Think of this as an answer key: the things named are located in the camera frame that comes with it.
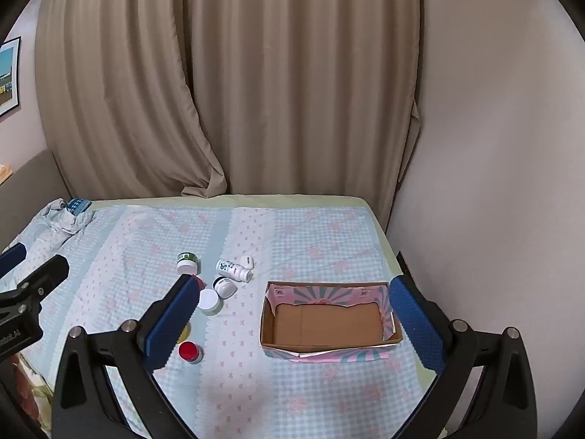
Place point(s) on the framed wall picture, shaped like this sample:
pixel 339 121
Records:
pixel 9 77

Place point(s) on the yellow jar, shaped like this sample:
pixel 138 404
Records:
pixel 183 331

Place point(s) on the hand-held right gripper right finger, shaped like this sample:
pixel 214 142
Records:
pixel 416 324

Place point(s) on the white pill bottle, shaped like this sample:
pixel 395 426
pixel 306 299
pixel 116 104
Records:
pixel 231 270

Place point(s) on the green lid jar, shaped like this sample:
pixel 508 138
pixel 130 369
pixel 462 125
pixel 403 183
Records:
pixel 187 261

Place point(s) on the crumpled pale blue cloth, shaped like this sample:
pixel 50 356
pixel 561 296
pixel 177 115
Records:
pixel 61 224

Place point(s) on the white earbuds case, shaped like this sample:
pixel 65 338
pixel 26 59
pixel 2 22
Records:
pixel 247 262

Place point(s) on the grey upholstered headboard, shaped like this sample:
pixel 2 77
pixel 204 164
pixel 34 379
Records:
pixel 27 187

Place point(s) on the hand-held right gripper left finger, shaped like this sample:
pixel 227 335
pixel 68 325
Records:
pixel 171 322

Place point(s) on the small red cap container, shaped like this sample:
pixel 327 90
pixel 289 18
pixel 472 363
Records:
pixel 198 280

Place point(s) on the light wooden box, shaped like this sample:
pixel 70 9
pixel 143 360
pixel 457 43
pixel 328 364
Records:
pixel 3 171

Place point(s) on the red round lid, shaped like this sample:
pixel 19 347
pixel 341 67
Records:
pixel 188 351

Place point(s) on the blue remote control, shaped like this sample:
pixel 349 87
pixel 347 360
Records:
pixel 78 205

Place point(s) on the black and white jar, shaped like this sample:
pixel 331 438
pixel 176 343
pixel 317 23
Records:
pixel 225 286

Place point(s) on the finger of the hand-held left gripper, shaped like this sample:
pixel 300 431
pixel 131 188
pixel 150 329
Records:
pixel 48 272
pixel 13 258

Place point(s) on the white lid jar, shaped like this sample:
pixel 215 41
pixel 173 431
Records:
pixel 209 301

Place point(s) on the pink striped cardboard box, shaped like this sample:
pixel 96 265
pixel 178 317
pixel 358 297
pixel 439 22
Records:
pixel 320 322

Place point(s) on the blue checkered blanket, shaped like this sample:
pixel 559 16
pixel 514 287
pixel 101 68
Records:
pixel 297 247

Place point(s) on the beige curtain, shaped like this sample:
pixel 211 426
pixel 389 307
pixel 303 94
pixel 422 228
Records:
pixel 301 77
pixel 114 77

